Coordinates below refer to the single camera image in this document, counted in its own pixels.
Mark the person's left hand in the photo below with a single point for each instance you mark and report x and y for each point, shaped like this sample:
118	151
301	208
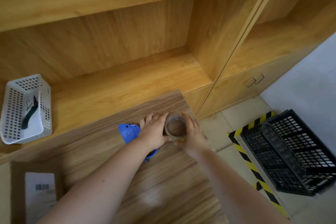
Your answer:
151	133

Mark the person's right hand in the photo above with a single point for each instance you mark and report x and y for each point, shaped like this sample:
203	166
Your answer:
193	139

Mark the person's left thumb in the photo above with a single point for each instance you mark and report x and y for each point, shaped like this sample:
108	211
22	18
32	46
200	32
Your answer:
166	139

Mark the person's left little finger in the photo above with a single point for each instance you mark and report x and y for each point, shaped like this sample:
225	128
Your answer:
142	123

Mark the person's right thumb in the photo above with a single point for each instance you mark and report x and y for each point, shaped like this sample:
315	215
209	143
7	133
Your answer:
178	142

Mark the person's left middle finger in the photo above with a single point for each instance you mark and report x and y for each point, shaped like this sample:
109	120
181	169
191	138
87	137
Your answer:
158	119

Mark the clear packing tape roll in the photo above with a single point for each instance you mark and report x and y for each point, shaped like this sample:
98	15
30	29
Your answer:
175	120

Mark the person's left forearm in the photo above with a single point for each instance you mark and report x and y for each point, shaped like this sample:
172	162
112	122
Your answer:
105	187

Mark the person's right forearm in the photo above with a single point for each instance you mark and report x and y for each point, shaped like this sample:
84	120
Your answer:
228	187

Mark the blue tape dispenser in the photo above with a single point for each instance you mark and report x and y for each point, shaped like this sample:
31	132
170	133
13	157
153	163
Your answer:
128	132

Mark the wooden shelf cabinet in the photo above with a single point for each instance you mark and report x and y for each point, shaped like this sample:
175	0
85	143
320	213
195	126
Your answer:
131	48

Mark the yellow black hazard floor tape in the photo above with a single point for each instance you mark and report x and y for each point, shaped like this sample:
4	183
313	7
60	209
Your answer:
252	166

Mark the black plastic crate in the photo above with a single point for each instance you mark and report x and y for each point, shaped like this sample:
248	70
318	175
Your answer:
291	150

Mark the black green hand tool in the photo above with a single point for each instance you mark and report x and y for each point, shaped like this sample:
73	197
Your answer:
28	116

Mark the white shipping label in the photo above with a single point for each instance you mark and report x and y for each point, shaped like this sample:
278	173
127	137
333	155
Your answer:
39	200

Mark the white perforated plastic basket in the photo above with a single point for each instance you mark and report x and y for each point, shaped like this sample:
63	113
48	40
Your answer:
13	105

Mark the brown cardboard box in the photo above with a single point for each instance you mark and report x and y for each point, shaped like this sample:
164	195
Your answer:
17	192

